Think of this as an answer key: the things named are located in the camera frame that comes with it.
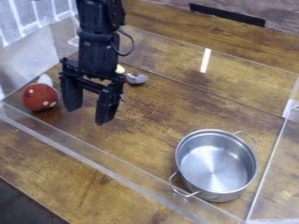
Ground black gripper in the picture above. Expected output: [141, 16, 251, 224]
[61, 58, 127, 125]

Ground red white-spotted toy mushroom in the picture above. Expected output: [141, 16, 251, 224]
[23, 73, 59, 111]

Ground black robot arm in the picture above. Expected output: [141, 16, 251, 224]
[61, 0, 127, 125]

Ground silver metal pot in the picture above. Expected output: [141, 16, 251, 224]
[169, 129, 258, 203]

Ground black strip on table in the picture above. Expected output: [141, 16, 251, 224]
[190, 3, 267, 27]

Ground yellow-handled metal spoon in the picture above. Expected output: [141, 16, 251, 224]
[117, 65, 149, 85]

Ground clear acrylic enclosure wall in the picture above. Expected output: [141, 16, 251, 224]
[0, 13, 299, 224]

